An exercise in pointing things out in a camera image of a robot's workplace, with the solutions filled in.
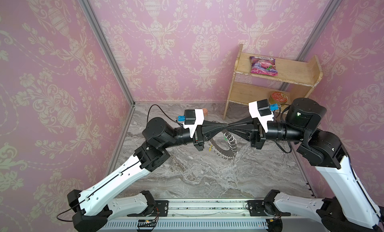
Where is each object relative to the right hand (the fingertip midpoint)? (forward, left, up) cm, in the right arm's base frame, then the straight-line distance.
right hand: (229, 126), depth 46 cm
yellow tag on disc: (0, +5, -14) cm, 15 cm away
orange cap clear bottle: (+41, +3, -38) cm, 56 cm away
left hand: (-2, +2, +2) cm, 3 cm away
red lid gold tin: (+38, -40, -25) cm, 61 cm away
